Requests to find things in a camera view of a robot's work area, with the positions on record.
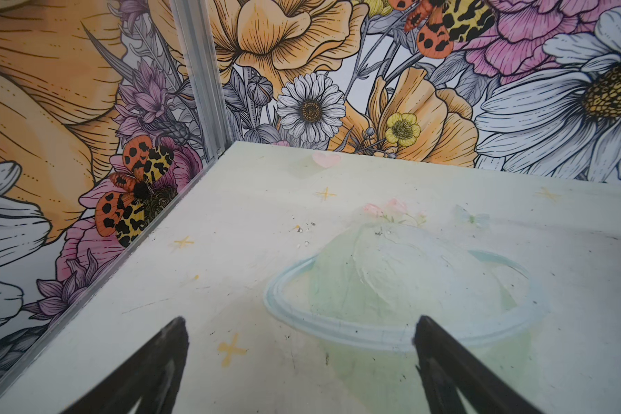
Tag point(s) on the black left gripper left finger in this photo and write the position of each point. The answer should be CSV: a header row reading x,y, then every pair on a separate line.
x,y
148,382

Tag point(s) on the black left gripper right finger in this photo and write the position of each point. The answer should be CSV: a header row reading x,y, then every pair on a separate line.
x,y
448,371

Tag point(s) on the aluminium corner post left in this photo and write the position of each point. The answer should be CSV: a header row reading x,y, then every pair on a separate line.
x,y
193,23

